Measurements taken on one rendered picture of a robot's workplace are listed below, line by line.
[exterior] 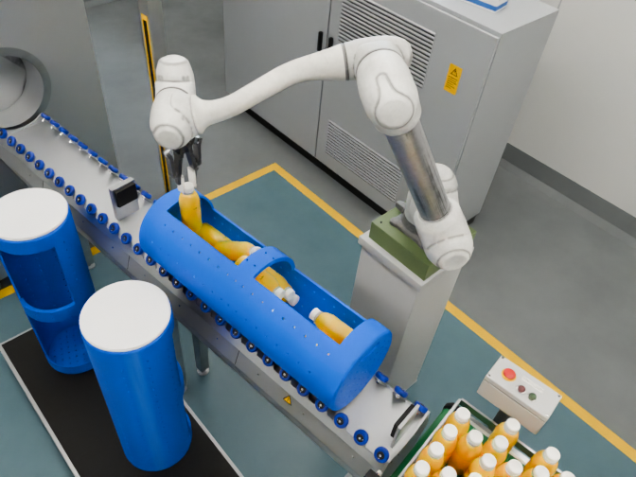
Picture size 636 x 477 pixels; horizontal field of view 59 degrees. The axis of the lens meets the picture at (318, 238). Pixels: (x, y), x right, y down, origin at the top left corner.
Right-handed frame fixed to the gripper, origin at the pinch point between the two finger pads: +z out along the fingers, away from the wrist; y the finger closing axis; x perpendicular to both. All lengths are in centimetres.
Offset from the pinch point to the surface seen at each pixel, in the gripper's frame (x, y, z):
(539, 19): 28, -191, -10
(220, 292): 29.4, 13.0, 19.5
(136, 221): -35, 1, 41
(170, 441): 20, 35, 98
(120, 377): 16, 44, 46
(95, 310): 0, 40, 31
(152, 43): -53, -29, -17
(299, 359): 63, 13, 20
